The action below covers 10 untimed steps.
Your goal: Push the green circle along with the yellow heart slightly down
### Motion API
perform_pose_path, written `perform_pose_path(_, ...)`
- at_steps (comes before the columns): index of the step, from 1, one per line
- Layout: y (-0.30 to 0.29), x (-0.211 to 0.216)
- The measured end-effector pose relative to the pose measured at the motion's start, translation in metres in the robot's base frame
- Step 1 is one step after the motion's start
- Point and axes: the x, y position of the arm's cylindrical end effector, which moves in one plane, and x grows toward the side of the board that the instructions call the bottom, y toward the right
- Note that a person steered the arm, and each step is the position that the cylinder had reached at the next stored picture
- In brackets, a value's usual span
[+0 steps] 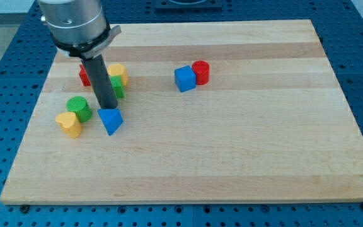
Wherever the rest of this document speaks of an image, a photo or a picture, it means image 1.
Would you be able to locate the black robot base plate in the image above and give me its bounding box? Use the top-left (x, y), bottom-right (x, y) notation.
top-left (155, 0), bottom-right (223, 9)

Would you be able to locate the blue triangle block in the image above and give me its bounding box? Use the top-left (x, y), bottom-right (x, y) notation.
top-left (98, 108), bottom-right (124, 136)

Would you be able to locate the green star block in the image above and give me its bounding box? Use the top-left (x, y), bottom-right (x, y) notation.
top-left (110, 76), bottom-right (125, 98)

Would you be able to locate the wooden board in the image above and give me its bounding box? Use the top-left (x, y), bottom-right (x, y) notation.
top-left (0, 20), bottom-right (363, 205)

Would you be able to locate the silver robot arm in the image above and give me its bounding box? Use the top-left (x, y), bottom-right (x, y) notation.
top-left (37, 0), bottom-right (122, 109)

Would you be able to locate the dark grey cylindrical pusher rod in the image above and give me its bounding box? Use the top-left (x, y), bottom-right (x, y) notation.
top-left (81, 55), bottom-right (118, 109)

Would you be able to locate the red cylinder block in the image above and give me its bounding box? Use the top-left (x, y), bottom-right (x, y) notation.
top-left (192, 61), bottom-right (210, 85)

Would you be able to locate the green cylinder block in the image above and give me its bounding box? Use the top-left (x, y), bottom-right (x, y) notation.
top-left (66, 96), bottom-right (92, 122)

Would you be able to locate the yellow pentagon block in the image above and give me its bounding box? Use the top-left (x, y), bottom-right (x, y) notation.
top-left (107, 63), bottom-right (129, 86)

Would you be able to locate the blue cube block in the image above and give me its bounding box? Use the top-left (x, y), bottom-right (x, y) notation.
top-left (175, 66), bottom-right (196, 92)

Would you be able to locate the red star block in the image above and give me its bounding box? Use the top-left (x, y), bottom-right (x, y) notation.
top-left (78, 64), bottom-right (91, 86)

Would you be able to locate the yellow heart block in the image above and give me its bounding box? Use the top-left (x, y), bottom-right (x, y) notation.
top-left (55, 112), bottom-right (83, 139)

